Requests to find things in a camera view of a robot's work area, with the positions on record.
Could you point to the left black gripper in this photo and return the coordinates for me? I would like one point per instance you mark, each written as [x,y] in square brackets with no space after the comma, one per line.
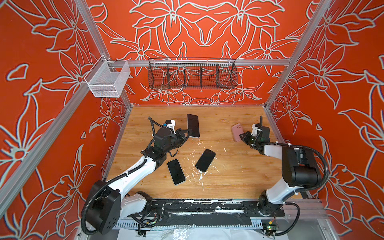
[182,138]

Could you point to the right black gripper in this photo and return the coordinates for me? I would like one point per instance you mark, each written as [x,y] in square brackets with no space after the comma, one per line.
[245,138]

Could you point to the pink clear phone case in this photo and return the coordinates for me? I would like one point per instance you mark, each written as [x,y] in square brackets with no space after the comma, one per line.
[237,130]

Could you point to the black phone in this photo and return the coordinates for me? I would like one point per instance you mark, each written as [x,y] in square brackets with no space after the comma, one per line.
[176,172]
[205,160]

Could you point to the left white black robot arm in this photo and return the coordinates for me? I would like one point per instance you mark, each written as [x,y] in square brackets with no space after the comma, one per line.
[108,201]

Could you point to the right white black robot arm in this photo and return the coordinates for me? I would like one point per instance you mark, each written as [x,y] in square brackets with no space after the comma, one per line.
[303,168]

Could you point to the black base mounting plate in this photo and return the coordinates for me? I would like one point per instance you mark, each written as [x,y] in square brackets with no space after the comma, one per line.
[215,211]

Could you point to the clear plastic bin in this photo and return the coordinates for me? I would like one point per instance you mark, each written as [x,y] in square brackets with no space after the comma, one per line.
[106,81]

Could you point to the small green circuit board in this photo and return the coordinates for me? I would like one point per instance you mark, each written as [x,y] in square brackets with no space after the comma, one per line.
[270,229]

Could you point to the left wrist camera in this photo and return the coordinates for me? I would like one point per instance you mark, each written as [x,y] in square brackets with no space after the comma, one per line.
[170,124]

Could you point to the black wire basket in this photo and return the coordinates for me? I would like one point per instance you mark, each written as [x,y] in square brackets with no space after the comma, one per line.
[192,74]

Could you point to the white perforated cable duct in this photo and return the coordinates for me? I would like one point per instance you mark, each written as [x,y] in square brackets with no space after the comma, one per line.
[130,224]

